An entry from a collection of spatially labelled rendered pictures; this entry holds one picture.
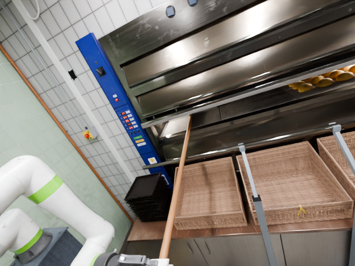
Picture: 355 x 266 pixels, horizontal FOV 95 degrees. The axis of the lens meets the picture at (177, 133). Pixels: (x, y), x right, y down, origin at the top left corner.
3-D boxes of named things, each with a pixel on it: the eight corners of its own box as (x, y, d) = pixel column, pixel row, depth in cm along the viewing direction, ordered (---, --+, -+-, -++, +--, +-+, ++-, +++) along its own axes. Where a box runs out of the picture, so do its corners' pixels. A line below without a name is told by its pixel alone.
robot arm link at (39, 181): (-19, 178, 55) (1, 164, 52) (17, 157, 67) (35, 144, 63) (27, 211, 62) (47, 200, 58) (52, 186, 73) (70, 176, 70)
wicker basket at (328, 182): (241, 177, 156) (234, 154, 145) (309, 166, 139) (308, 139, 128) (254, 227, 114) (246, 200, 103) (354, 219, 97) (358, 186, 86)
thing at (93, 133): (91, 137, 165) (85, 129, 161) (99, 134, 161) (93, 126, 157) (86, 141, 158) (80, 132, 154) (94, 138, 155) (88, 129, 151)
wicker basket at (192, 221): (184, 186, 175) (174, 166, 164) (238, 178, 157) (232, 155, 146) (176, 231, 133) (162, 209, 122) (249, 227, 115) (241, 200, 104)
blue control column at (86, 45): (192, 142, 372) (151, 43, 287) (198, 141, 367) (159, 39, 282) (179, 223, 205) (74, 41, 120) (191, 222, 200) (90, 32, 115)
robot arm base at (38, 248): (2, 262, 86) (-7, 256, 83) (30, 234, 98) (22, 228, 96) (33, 264, 77) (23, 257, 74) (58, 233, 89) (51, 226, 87)
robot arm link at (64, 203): (30, 208, 63) (45, 201, 59) (54, 185, 73) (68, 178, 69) (95, 256, 76) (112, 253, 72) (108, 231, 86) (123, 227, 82)
